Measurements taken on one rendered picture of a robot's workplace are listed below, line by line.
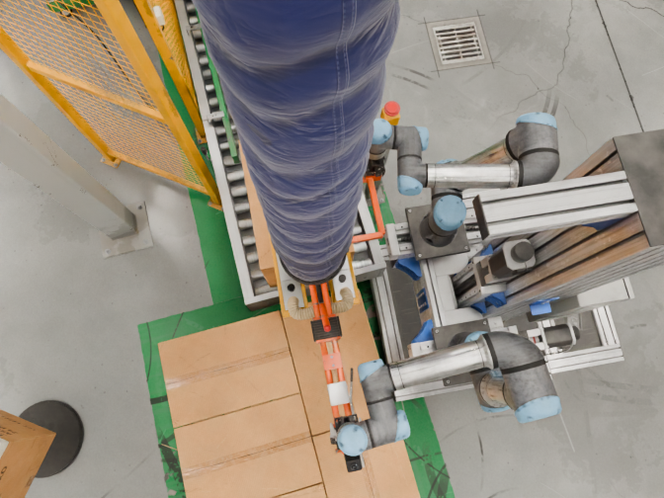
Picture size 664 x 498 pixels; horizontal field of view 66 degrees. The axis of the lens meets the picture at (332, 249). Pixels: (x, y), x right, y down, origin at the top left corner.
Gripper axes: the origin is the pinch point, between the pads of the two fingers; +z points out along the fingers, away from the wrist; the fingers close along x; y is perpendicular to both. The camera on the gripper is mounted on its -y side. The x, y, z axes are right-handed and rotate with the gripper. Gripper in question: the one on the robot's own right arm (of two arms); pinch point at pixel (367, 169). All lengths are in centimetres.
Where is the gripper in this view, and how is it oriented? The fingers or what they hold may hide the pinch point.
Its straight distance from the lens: 191.6
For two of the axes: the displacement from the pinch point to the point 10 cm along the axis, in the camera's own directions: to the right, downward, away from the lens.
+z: -0.2, 2.6, 9.7
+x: 9.8, -1.8, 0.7
